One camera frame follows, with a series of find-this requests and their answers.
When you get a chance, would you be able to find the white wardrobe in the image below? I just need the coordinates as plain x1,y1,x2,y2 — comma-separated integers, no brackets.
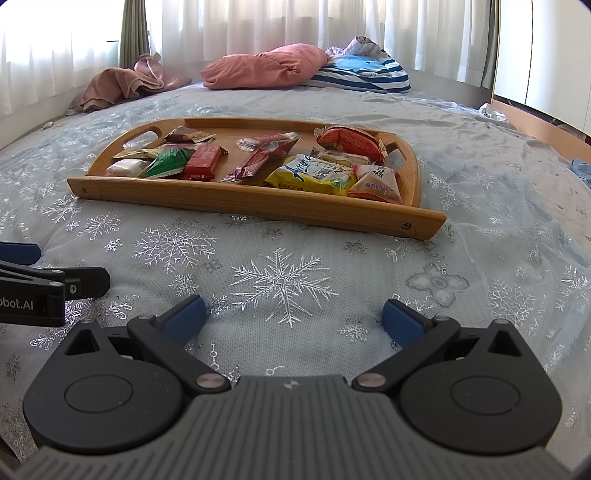
493,0,591,139

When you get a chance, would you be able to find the dark red snack bar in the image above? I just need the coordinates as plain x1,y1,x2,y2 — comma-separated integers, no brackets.
183,144,228,182

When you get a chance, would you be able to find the long red snack packet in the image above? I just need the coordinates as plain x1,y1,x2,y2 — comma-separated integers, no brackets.
220,132,301,184

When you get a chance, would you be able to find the white sheer curtain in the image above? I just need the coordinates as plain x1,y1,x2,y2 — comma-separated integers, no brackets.
0,0,495,125

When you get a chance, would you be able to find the grey snowflake bed sheet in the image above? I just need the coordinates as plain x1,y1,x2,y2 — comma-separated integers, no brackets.
0,83,591,462

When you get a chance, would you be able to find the pink pillow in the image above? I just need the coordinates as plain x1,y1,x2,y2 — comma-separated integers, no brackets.
201,43,328,90

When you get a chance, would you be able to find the clear packet with white snack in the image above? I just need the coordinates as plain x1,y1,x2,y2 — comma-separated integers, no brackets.
105,158,152,178

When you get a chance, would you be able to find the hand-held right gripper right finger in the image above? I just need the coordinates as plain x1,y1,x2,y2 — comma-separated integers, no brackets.
351,298,527,393

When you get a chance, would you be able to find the white crumpled plastic bag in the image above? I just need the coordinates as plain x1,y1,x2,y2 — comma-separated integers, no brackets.
477,102,509,123

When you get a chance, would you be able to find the wooden bed frame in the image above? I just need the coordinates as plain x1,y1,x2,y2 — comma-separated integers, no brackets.
490,98,591,162

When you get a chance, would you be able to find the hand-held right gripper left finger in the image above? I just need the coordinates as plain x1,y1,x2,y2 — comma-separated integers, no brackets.
65,294,232,394

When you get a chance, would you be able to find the wooden tray with handles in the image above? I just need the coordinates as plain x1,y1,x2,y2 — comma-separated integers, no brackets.
67,116,448,241

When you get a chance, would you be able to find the grey-green curtain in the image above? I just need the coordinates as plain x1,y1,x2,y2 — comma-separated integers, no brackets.
119,0,152,70
480,0,503,90

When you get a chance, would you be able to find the mauve crumpled cloth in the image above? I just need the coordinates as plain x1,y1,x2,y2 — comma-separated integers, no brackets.
67,52,192,114

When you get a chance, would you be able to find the blue striped pillow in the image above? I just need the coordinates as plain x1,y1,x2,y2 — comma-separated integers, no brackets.
308,36,413,94

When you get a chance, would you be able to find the gold snack packet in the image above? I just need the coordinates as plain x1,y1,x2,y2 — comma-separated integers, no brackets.
112,145,163,161

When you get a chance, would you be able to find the red and beige snack packet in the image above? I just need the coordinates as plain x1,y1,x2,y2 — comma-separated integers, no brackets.
314,124,385,161

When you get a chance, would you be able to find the green snack packet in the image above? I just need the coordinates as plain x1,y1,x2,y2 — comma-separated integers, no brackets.
145,146,197,179

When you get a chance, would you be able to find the brown snack packet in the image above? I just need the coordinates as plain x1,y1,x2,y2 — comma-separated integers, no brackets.
163,126,217,145

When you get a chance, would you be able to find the clear nougat packet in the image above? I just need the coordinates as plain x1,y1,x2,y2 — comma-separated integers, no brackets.
318,148,372,168

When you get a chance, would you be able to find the pink bread packet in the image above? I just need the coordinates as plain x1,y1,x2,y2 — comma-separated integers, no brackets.
347,163,399,204

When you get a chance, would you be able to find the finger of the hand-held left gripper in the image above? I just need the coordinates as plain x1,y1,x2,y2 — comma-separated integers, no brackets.
0,242,42,268
0,260,112,301

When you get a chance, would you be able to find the blue clothes pile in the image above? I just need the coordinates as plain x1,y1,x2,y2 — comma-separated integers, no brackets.
569,158,591,188

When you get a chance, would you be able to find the yellow snack packet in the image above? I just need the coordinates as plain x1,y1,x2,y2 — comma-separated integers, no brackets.
264,154,357,198

